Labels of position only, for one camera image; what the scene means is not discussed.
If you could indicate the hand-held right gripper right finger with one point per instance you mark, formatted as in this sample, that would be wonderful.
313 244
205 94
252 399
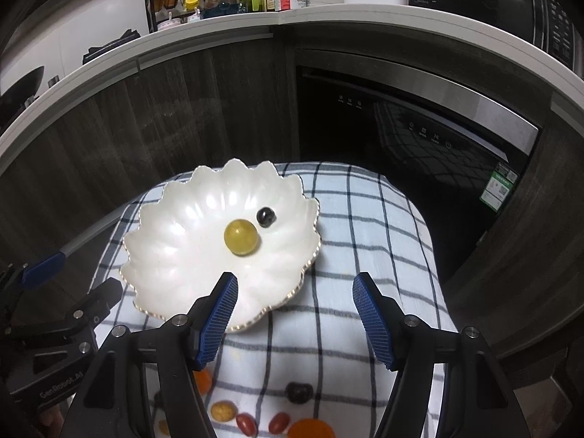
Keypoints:
374 324

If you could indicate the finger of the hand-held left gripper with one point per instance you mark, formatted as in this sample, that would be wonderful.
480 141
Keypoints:
91 303
43 268

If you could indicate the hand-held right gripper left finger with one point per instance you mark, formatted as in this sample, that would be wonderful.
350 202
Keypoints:
219 321

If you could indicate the small orange tangerine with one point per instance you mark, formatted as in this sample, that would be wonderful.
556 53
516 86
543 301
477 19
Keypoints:
204 379

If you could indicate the white scalloped ceramic plate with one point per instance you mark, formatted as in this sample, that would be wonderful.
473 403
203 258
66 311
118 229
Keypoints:
182 237

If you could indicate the red oval grape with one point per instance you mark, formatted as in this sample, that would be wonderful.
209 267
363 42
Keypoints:
279 422

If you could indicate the large orange tangerine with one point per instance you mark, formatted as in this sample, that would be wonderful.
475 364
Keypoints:
310 430

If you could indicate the blue white checked cloth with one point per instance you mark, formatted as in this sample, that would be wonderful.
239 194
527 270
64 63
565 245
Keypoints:
374 237

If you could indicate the green grape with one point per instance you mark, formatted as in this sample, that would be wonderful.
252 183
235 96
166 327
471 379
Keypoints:
242 237

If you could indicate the dark purple grape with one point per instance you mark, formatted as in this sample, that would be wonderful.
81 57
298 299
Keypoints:
299 392
265 216

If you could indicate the dark wood cabinet door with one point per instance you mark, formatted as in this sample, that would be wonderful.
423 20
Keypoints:
68 159
205 109

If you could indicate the black wok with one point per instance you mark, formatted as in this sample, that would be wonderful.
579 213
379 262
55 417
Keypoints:
18 89

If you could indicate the green sticker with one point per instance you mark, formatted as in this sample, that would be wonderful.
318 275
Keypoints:
499 187

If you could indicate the black built-in dishwasher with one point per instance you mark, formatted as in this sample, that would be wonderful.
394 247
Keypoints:
365 137

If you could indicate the black stove grate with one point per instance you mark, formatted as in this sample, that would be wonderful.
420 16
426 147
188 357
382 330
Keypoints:
112 48

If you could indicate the blue dish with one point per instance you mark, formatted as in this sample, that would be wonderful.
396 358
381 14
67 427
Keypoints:
223 10

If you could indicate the green plastic container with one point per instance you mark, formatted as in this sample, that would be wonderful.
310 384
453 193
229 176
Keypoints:
248 0

